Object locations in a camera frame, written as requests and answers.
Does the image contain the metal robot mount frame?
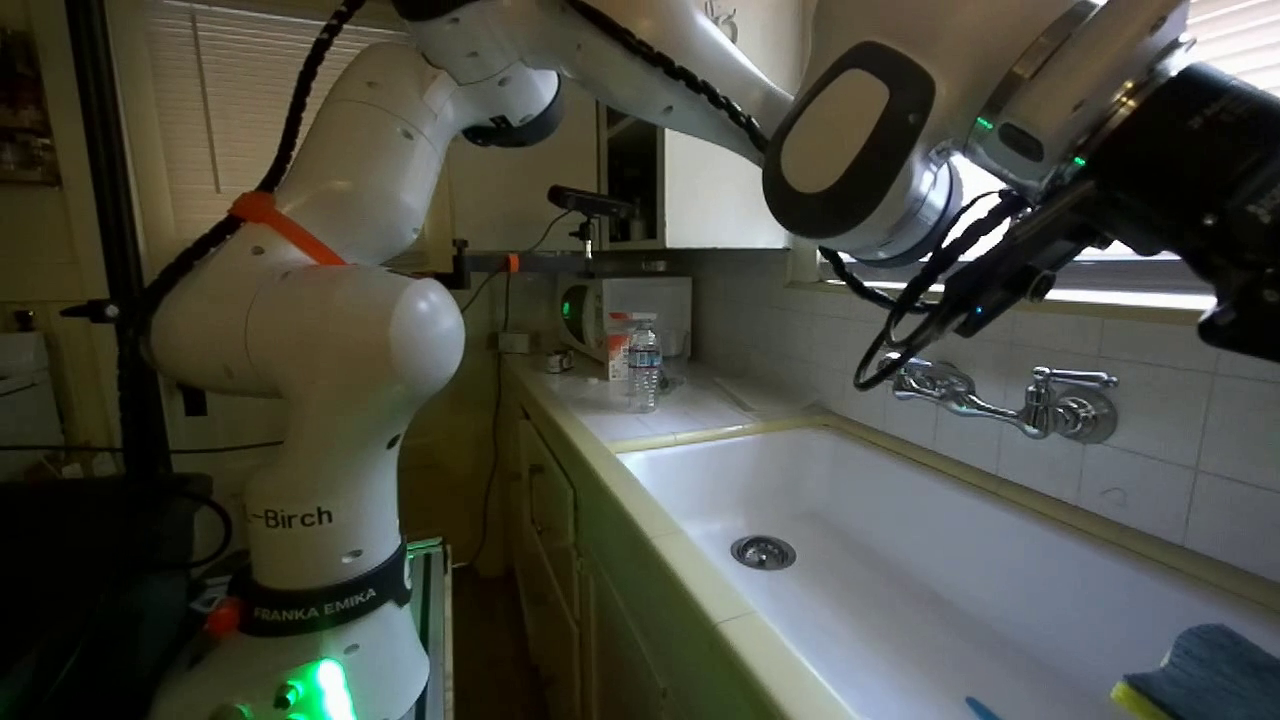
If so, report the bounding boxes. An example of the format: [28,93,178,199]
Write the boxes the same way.
[398,535,459,720]

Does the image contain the yellow green scrub sponge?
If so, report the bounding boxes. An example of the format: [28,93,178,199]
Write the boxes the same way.
[1107,622,1280,720]

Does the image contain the white wall cabinet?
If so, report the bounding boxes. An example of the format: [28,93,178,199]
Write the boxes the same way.
[598,99,799,258]

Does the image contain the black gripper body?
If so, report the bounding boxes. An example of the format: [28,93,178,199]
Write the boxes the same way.
[1062,58,1280,370]

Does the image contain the black vertical stand pole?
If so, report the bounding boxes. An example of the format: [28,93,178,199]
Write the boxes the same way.
[57,0,178,489]

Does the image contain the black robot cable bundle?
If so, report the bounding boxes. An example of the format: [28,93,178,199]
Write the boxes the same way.
[814,180,1114,400]

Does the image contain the narrow white window blind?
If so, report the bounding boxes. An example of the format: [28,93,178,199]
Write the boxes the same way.
[114,0,406,261]

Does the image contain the metal sink drain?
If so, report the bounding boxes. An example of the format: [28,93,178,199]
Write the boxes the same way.
[729,533,799,576]

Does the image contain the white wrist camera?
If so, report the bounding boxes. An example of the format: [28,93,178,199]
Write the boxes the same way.
[978,37,1191,194]

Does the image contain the pale green base cabinet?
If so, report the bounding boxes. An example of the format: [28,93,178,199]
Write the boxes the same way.
[496,374,794,720]

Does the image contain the small bottle with red label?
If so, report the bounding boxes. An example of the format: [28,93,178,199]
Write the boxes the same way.
[601,332,638,393]

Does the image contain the framed wall picture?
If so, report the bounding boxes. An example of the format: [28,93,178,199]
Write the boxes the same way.
[0,22,66,194]

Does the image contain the clear plastic water bottle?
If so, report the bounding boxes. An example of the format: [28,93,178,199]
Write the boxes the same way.
[624,314,667,412]

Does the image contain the black horizontal rail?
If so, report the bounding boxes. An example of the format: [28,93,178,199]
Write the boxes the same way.
[443,235,695,291]

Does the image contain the black exterior camera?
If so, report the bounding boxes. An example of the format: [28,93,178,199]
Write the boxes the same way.
[545,180,639,249]

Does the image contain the chrome wall faucet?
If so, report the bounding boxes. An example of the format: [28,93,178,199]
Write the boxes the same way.
[890,352,1123,449]

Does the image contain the white sink basin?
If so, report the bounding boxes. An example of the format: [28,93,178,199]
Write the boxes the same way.
[615,412,1280,720]

